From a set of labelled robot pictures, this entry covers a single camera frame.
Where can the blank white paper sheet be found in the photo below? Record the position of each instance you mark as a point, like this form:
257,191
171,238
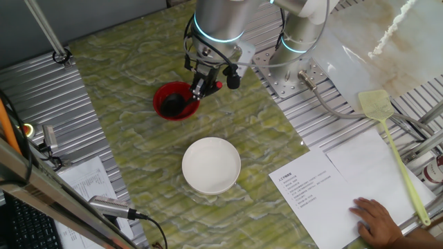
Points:
367,166

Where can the orange tube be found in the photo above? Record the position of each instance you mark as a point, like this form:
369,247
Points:
7,128

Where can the steel frame bar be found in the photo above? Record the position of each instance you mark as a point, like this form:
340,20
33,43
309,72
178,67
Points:
52,193

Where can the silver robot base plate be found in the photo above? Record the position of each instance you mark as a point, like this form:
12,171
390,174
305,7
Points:
284,90

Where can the aluminium extrusion bar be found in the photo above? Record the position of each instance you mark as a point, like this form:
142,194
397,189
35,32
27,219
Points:
424,147
432,112

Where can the black round knob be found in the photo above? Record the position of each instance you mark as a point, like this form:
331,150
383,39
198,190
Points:
233,81

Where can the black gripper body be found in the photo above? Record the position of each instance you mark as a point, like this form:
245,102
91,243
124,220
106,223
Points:
207,77

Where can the green marble pattern mat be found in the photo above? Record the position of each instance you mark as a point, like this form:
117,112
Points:
138,166

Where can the black ladle spoon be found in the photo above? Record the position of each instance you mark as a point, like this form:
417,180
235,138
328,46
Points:
173,105

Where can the silver metal rod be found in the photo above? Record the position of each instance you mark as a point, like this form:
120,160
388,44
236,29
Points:
45,27

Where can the white paper with Chinese text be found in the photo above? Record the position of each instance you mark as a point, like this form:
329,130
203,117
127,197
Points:
311,207

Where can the beige marble pattern sheet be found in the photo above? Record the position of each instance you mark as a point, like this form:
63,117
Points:
408,52

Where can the red bowl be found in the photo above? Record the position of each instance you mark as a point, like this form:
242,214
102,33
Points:
162,93

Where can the black keyboard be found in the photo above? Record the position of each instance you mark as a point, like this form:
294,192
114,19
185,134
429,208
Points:
27,228

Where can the person's bare forearm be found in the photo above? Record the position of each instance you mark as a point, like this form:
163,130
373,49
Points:
422,240

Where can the yellow fly swatter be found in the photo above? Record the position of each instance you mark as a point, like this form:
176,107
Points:
375,103

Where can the metal camera mount clamp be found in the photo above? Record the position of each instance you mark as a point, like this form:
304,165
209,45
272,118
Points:
52,159

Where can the red emergency stop button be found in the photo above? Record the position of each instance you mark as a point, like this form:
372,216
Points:
27,130

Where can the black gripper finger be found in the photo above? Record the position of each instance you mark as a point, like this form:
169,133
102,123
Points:
196,92
207,91

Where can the person's bare hand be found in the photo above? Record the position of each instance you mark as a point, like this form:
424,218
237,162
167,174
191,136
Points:
377,224

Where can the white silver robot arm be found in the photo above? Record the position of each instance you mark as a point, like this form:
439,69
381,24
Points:
221,17

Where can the printed table paper sheet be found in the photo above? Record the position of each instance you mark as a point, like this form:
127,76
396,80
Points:
86,180

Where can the silver ribbed camera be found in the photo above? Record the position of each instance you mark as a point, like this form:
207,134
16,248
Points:
110,207
50,136

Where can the white bowl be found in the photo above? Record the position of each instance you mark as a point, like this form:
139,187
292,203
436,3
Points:
211,166

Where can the red and white can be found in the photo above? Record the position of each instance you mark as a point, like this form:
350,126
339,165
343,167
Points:
434,171

